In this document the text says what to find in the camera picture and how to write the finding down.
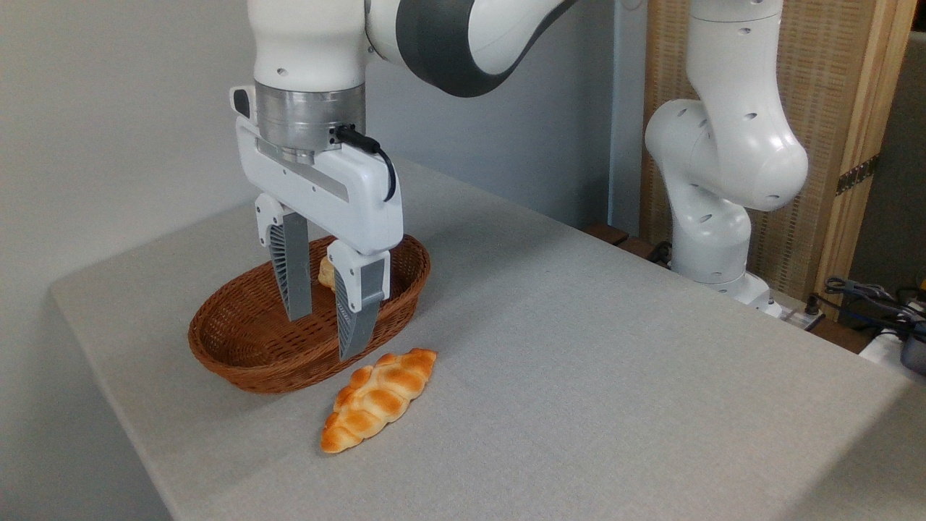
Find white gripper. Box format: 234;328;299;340
230;85;405;362

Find braided golden bread loaf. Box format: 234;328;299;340
320;348;438;454

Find brown oval wicker basket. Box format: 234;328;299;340
188;233;432;394

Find dark brown wooden blocks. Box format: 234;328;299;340
582;222;674;266

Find brass screen hinge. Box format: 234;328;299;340
836;153;880;197

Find grey box with white base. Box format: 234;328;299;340
859;327;926;386

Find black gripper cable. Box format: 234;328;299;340
334;125;398;203

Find rattan screen with wooden frame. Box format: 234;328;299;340
640;0;918;321

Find tangled dark cables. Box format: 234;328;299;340
823;276;926;335

